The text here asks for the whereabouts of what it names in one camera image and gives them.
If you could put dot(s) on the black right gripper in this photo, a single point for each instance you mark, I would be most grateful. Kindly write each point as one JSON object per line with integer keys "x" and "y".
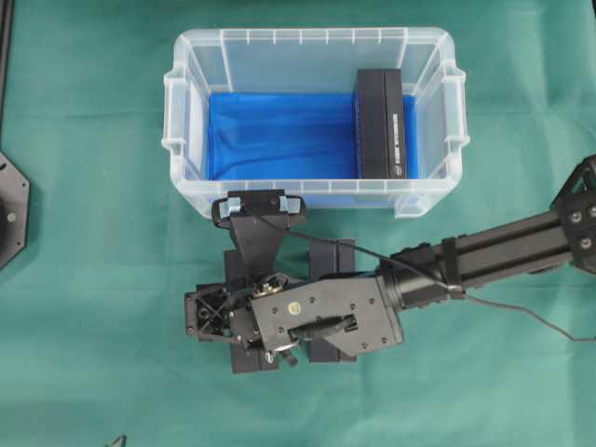
{"x": 206, "y": 315}

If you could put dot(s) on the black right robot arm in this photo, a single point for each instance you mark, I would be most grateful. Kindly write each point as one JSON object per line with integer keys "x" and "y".
{"x": 338, "y": 313}

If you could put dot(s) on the clear plastic storage case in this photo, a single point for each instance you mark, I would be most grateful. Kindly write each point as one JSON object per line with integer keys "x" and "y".
{"x": 291, "y": 60}

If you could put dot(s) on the blue cloth liner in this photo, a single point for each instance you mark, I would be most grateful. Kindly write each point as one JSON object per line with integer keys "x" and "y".
{"x": 285, "y": 136}

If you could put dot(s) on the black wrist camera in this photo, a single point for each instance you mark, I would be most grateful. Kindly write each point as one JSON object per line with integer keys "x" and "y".
{"x": 256, "y": 222}

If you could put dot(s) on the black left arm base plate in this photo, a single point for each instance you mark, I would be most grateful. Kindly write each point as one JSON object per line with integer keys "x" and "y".
{"x": 15, "y": 197}

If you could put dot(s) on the black aluminium frame rail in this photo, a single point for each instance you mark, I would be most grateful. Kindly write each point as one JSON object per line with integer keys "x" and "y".
{"x": 7, "y": 8}

